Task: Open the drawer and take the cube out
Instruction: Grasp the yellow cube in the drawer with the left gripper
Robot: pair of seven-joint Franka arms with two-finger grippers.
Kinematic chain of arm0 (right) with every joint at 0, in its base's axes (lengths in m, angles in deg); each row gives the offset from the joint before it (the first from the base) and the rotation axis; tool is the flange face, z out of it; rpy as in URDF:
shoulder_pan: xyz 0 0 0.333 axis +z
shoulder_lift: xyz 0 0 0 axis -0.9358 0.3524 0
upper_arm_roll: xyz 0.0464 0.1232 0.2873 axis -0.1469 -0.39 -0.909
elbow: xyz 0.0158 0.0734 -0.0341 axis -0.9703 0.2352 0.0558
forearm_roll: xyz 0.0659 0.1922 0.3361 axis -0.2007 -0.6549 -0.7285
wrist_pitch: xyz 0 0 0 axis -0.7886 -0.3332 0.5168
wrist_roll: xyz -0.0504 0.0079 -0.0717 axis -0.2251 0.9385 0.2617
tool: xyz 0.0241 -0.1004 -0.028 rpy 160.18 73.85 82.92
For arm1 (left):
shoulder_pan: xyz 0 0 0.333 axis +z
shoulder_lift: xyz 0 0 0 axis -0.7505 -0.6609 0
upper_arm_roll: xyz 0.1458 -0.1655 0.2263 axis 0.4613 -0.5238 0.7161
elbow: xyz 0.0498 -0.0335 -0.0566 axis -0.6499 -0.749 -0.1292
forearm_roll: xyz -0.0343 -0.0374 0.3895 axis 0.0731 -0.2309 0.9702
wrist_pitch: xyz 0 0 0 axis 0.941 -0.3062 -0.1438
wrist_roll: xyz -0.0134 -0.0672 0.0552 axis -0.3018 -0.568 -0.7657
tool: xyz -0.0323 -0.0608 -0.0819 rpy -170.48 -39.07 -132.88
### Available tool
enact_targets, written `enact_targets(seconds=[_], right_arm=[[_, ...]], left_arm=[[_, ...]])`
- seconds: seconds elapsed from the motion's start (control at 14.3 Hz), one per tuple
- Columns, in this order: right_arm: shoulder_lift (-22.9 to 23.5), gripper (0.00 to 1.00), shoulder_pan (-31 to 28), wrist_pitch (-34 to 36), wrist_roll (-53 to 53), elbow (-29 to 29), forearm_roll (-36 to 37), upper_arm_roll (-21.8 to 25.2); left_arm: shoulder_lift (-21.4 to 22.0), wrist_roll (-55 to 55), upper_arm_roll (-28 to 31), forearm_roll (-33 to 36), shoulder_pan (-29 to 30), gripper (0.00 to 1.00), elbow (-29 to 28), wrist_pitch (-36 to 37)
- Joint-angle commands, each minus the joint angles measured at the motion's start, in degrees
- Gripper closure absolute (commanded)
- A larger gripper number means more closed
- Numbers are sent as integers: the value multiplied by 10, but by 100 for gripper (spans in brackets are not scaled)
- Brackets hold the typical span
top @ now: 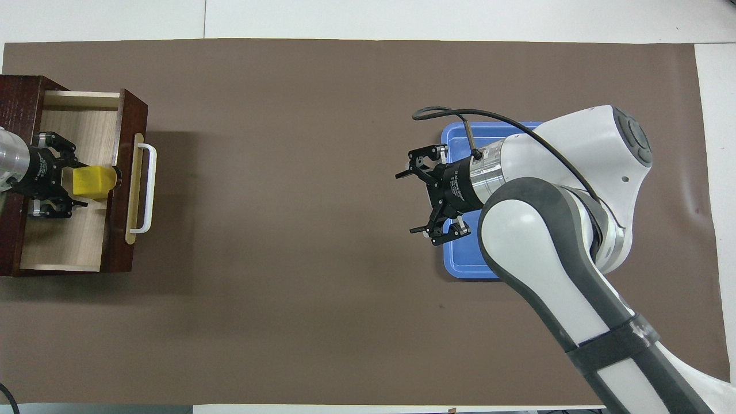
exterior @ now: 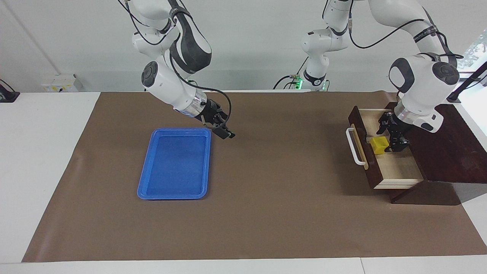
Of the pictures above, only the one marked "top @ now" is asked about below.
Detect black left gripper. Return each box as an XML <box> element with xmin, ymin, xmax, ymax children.
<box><xmin>10</xmin><ymin>131</ymin><xmax>90</xmax><ymax>220</ymax></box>

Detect blue plastic tray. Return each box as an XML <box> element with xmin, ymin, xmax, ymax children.
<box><xmin>441</xmin><ymin>121</ymin><xmax>545</xmax><ymax>281</ymax></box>

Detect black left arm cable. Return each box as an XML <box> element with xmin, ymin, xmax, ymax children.
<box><xmin>0</xmin><ymin>382</ymin><xmax>21</xmax><ymax>414</ymax></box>

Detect brown table mat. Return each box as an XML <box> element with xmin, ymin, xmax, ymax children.
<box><xmin>0</xmin><ymin>39</ymin><xmax>734</xmax><ymax>407</ymax></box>

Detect wooden drawer with white handle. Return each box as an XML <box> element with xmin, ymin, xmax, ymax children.
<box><xmin>19</xmin><ymin>89</ymin><xmax>158</xmax><ymax>273</ymax></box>

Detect yellow cube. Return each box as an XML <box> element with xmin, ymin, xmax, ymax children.
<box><xmin>71</xmin><ymin>165</ymin><xmax>119</xmax><ymax>201</ymax></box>

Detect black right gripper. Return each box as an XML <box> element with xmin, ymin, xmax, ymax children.
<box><xmin>394</xmin><ymin>144</ymin><xmax>489</xmax><ymax>248</ymax></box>

